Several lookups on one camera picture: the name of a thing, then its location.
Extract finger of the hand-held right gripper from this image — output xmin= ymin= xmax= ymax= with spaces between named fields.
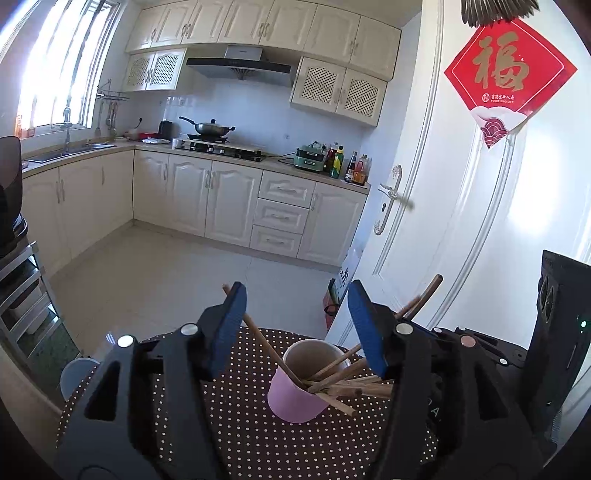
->
xmin=431 ymin=325 xmax=528 ymax=368

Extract wall utensil rack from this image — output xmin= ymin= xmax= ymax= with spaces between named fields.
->
xmin=96 ymin=79 xmax=131 ymax=139

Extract pale blue plastic stool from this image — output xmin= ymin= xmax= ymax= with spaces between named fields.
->
xmin=60 ymin=357 xmax=100 ymax=402

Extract light wooden chopstick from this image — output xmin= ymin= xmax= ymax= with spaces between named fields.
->
xmin=222 ymin=284 xmax=308 ymax=391
xmin=394 ymin=296 xmax=423 ymax=319
xmin=413 ymin=274 xmax=444 ymax=319

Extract green floor mat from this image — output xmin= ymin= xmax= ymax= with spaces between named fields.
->
xmin=28 ymin=318 xmax=81 ymax=374

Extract kitchen window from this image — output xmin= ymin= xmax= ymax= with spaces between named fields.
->
xmin=0 ymin=0 xmax=121 ymax=134

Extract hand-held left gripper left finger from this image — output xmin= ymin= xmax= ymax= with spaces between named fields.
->
xmin=54 ymin=281 xmax=248 ymax=480

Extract metal door handle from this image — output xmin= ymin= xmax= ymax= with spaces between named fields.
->
xmin=373 ymin=164 xmax=414 ymax=236

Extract cream kitchen cabinets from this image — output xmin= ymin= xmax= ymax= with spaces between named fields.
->
xmin=21 ymin=143 xmax=370 ymax=278
xmin=122 ymin=0 xmax=402 ymax=127

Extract metal shelf rack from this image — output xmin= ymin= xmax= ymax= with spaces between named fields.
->
xmin=0 ymin=242 xmax=81 ymax=370

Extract cream upper kitchen cabinets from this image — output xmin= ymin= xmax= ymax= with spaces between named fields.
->
xmin=122 ymin=0 xmax=402 ymax=127

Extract beige curved cabinet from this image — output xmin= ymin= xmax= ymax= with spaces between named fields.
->
xmin=0 ymin=351 xmax=70 ymax=467

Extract metal wok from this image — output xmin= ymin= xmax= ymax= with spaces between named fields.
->
xmin=179 ymin=116 xmax=236 ymax=138

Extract black countertop appliance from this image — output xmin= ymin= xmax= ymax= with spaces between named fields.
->
xmin=0 ymin=136 xmax=28 ymax=259

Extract cream lower kitchen cabinets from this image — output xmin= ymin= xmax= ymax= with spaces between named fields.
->
xmin=21 ymin=143 xmax=370 ymax=278

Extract green countertop appliance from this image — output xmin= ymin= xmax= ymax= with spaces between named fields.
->
xmin=293 ymin=144 xmax=326 ymax=174

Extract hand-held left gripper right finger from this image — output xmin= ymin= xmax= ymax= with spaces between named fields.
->
xmin=346 ymin=280 xmax=555 ymax=480

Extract black range hood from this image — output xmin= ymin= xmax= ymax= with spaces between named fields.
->
xmin=186 ymin=45 xmax=296 ymax=88

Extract pink cup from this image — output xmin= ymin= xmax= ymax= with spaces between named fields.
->
xmin=268 ymin=339 xmax=354 ymax=424

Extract cream cabinet drawer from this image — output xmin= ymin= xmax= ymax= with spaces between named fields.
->
xmin=250 ymin=226 xmax=303 ymax=258
xmin=259 ymin=171 xmax=317 ymax=208
xmin=254 ymin=199 xmax=309 ymax=235

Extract red bag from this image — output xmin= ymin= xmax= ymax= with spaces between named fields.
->
xmin=323 ymin=277 xmax=345 ymax=330

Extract black gas stove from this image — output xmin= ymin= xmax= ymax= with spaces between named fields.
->
xmin=178 ymin=141 xmax=259 ymax=160

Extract dark hanging decoration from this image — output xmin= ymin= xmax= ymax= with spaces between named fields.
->
xmin=462 ymin=0 xmax=541 ymax=26

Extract pile of wooden chopsticks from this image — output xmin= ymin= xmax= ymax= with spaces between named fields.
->
xmin=302 ymin=344 xmax=395 ymax=416

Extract white panel door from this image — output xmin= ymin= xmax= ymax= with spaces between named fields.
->
xmin=332 ymin=0 xmax=591 ymax=352

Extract red diamond door poster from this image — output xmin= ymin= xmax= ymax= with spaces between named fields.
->
xmin=444 ymin=18 xmax=578 ymax=149

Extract brown polka dot tablecloth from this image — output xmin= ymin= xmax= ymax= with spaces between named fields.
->
xmin=58 ymin=325 xmax=444 ymax=480

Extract steel kitchen sink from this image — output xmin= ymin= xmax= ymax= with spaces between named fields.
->
xmin=25 ymin=143 xmax=116 ymax=163

